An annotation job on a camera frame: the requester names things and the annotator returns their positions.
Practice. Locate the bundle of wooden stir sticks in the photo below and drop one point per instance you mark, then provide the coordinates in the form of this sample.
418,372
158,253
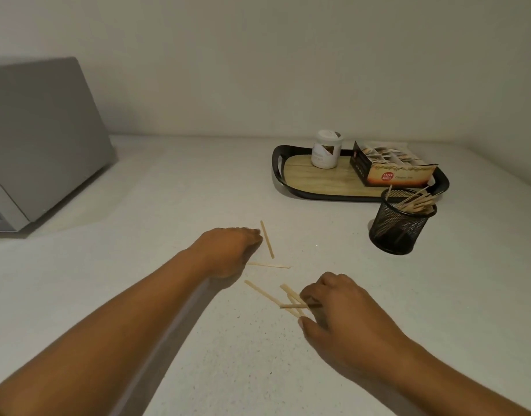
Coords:
415,202

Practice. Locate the person's left hand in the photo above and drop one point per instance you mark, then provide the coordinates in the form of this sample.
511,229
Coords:
228,251

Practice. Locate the wooden stir stick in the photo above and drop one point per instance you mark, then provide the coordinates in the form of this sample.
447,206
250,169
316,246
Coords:
272,266
262,292
296,311
290,291
291,305
267,239

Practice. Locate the person's left forearm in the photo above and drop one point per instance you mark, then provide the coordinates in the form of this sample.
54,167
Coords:
100,333

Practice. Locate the black tray with wooden base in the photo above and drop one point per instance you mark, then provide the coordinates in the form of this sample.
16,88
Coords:
317,179

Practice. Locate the grey microwave oven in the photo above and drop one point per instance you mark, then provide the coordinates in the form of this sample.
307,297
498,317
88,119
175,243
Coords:
44,138

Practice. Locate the person's right thumb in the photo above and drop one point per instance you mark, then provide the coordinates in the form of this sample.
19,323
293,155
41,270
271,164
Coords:
311,328

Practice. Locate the white plastic jar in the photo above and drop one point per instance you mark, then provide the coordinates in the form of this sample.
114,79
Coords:
327,152

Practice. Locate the person's right hand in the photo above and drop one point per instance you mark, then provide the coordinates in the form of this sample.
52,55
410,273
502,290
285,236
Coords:
356,324

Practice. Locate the person's left fingers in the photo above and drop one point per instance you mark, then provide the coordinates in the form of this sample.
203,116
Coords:
254,240

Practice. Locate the open brown tea bag box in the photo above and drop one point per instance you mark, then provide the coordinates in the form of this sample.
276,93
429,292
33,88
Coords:
399,176

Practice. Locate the row of tea bags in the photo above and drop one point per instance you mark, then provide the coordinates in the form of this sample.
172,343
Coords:
389,155

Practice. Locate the person's right forearm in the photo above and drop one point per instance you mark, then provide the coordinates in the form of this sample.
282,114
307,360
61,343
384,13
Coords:
456,381

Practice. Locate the black mesh cup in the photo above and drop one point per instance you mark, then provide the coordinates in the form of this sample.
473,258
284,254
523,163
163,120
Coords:
397,231

